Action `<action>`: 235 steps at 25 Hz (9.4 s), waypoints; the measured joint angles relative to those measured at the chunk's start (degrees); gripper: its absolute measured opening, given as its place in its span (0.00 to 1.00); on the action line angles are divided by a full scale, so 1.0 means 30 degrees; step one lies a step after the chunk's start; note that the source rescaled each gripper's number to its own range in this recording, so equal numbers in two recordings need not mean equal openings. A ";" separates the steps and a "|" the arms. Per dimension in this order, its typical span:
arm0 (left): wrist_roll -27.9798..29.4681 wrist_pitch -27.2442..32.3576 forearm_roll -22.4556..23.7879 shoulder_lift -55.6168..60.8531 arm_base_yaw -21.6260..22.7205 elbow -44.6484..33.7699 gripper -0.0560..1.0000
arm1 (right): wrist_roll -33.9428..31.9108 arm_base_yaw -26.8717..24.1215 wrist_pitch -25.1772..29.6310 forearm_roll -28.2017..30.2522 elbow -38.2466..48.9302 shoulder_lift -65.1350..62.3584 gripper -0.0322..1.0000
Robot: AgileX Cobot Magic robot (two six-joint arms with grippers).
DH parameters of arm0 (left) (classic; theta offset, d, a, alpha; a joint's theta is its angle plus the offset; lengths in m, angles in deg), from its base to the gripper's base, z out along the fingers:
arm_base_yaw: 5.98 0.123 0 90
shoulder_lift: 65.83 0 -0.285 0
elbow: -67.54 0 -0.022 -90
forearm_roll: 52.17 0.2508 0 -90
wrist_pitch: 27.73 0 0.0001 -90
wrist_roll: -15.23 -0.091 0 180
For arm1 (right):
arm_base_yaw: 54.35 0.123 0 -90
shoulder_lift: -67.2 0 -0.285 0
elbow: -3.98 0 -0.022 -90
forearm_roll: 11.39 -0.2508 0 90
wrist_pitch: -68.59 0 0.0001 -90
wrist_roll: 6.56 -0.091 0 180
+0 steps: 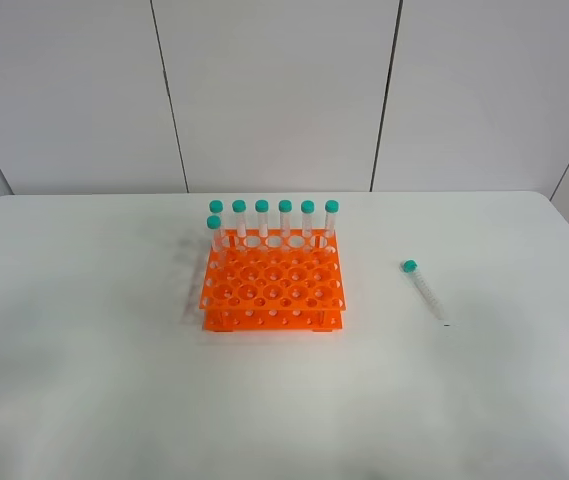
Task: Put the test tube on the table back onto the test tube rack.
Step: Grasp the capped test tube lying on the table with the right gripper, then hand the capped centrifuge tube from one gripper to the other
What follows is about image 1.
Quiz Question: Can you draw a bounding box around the green-capped test tube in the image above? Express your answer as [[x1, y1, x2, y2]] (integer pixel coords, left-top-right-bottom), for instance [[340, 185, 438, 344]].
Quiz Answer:
[[401, 259, 445, 321]]

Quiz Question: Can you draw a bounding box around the orange test tube rack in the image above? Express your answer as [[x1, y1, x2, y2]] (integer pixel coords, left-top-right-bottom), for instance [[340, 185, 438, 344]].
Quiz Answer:
[[199, 228, 346, 332]]

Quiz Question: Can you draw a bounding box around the rack tube back far-right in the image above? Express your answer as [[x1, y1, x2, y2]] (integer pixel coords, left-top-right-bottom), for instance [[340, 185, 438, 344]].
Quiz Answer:
[[324, 200, 339, 238]]

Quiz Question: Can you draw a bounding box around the rack tube second-row left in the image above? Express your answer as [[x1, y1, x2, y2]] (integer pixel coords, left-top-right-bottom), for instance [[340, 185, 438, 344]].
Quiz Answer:
[[206, 215, 225, 260]]

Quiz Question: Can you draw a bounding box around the rack tube back far-left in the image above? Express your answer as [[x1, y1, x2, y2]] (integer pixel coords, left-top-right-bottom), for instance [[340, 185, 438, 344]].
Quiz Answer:
[[209, 199, 225, 237]]

